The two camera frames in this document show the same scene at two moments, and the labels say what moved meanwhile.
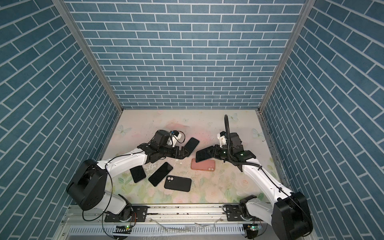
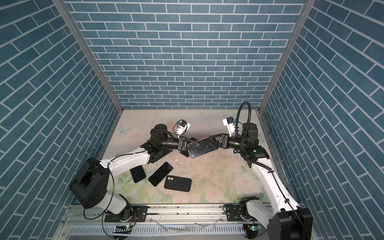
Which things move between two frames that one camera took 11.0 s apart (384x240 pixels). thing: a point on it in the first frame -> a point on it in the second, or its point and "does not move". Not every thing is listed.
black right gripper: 216,153 -> 224,140
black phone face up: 160,174 does not move
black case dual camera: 178,183 does not move
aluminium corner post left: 62,5 does not move
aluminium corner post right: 307,5 does not move
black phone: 203,154 -> 206,145
